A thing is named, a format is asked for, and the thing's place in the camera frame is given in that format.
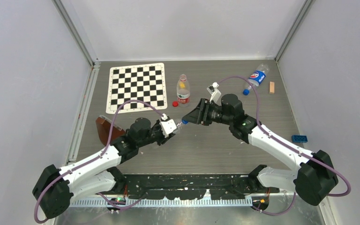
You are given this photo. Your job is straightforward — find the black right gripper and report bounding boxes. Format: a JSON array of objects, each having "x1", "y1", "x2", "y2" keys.
[{"x1": 182, "y1": 98, "x2": 233, "y2": 127}]

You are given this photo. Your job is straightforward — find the clear bottle blue label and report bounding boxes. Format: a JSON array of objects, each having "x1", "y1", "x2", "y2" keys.
[{"x1": 173, "y1": 119, "x2": 185, "y2": 134}]

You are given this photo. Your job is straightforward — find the clear bottle red label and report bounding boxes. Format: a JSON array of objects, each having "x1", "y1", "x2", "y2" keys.
[{"x1": 176, "y1": 74, "x2": 190, "y2": 105}]

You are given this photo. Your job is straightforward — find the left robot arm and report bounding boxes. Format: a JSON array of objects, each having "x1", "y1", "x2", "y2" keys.
[{"x1": 32, "y1": 118, "x2": 178, "y2": 224}]

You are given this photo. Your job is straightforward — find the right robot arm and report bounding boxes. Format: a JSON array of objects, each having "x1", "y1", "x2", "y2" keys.
[{"x1": 182, "y1": 94, "x2": 338, "y2": 206}]

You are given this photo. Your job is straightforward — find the pepsi bottle blue cap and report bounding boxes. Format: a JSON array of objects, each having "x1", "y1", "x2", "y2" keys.
[{"x1": 243, "y1": 63, "x2": 270, "y2": 96}]

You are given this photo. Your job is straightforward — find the black white chessboard mat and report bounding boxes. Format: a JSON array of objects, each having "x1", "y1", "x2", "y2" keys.
[{"x1": 105, "y1": 63, "x2": 168, "y2": 114}]

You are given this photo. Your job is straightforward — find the brown wooden metronome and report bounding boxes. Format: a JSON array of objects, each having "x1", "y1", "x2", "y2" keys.
[{"x1": 95, "y1": 115, "x2": 126, "y2": 145}]

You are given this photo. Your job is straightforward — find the tan wooden block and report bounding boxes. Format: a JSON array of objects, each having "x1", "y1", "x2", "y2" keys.
[{"x1": 269, "y1": 82, "x2": 275, "y2": 94}]

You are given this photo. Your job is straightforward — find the blue lego brick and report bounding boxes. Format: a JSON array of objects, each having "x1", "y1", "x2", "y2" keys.
[{"x1": 291, "y1": 135, "x2": 308, "y2": 143}]

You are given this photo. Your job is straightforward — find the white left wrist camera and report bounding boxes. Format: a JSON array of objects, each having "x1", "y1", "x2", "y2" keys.
[{"x1": 159, "y1": 113, "x2": 178, "y2": 138}]

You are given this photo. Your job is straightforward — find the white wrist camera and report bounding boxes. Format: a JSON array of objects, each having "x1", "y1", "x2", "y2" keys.
[
  {"x1": 207, "y1": 82, "x2": 221, "y2": 103},
  {"x1": 159, "y1": 113, "x2": 178, "y2": 138}
]

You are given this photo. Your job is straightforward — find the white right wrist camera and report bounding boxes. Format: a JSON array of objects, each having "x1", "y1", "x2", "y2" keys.
[{"x1": 207, "y1": 82, "x2": 221, "y2": 103}]

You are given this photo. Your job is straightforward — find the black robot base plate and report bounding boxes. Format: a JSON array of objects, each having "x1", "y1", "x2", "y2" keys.
[{"x1": 104, "y1": 174, "x2": 279, "y2": 200}]

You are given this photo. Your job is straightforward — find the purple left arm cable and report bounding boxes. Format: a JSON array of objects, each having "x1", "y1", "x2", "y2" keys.
[{"x1": 33, "y1": 99, "x2": 168, "y2": 224}]

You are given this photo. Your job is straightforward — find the slotted aluminium rail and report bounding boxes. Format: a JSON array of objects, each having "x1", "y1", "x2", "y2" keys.
[{"x1": 70, "y1": 193, "x2": 281, "y2": 208}]

